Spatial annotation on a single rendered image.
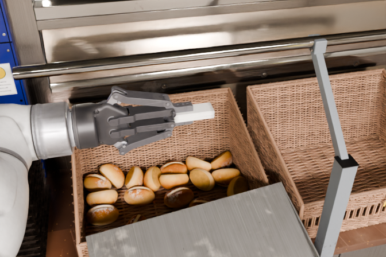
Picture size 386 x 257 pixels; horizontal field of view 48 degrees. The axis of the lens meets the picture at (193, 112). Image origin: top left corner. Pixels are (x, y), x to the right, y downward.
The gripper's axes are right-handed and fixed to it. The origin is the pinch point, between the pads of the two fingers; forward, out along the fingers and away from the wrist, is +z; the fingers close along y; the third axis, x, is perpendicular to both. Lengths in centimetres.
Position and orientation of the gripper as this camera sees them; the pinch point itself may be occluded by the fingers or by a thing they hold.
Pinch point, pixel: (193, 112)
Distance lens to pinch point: 74.7
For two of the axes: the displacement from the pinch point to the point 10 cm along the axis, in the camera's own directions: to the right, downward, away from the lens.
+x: 2.2, 5.4, -8.1
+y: 0.0, 8.3, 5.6
